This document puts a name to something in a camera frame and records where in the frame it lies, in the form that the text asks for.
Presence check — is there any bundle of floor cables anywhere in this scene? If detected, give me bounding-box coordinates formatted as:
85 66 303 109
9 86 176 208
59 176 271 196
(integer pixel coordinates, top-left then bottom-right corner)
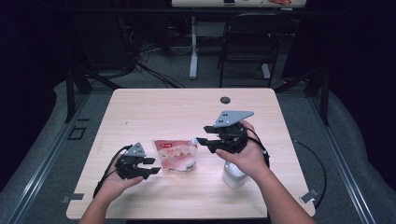
118 15 187 90

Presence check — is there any red and white spouted pouch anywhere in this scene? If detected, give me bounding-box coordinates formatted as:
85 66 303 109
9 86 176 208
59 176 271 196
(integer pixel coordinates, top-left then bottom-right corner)
151 137 199 174

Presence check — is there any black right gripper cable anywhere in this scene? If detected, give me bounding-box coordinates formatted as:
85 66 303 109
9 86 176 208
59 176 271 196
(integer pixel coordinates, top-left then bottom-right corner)
246 127 328 209

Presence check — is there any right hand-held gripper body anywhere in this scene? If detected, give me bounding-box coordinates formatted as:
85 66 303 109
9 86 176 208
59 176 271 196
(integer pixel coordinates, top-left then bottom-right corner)
208 109 255 154

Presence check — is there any black metal stand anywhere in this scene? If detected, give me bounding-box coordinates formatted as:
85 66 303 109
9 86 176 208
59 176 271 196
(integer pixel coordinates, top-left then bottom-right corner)
64 66 122 124
274 68 331 127

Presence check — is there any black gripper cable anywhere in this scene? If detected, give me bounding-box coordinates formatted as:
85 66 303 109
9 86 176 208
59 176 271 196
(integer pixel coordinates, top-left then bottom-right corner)
246 127 328 209
92 144 134 199

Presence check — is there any black folding chair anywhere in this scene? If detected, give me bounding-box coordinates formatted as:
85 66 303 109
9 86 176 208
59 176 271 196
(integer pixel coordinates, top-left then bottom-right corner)
218 12 295 89

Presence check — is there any white container with flip lid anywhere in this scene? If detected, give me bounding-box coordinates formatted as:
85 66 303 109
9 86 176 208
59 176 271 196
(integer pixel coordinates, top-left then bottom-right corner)
221 161 249 189

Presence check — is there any person's right hand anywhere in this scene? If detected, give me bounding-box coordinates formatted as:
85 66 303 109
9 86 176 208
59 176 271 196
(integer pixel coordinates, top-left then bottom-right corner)
215 120 270 181

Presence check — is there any person's left hand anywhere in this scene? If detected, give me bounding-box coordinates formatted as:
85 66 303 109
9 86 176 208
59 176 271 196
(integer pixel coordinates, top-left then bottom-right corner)
96 155 145 202

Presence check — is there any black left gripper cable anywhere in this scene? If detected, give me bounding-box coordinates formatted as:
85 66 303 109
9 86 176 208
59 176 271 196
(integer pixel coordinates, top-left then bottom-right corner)
92 144 134 199

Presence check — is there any grey metal box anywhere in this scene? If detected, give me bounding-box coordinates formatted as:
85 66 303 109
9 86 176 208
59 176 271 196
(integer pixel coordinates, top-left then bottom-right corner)
195 21 229 38

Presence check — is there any aluminium floor rail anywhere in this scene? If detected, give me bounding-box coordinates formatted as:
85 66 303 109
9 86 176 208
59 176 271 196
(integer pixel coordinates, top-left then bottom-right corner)
306 96 377 224
3 92 92 224

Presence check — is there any white desk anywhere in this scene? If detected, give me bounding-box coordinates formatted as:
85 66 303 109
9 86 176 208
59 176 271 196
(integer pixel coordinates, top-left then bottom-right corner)
171 0 309 80

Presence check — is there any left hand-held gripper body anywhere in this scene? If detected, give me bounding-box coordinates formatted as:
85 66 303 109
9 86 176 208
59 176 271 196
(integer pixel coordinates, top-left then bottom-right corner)
117 142 148 181

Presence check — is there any grey tape strip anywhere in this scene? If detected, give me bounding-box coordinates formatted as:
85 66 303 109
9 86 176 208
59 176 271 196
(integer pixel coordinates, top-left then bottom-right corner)
61 192 85 203
299 188 320 204

